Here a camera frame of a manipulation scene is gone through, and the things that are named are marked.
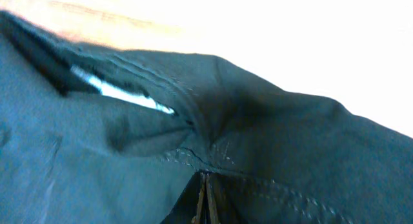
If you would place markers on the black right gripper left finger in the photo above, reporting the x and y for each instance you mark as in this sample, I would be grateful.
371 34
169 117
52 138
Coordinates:
190 206

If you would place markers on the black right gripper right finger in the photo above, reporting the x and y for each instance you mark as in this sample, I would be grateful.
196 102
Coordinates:
220 207

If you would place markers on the black shorts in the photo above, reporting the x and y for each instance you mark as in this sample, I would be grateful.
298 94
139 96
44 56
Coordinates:
96 135

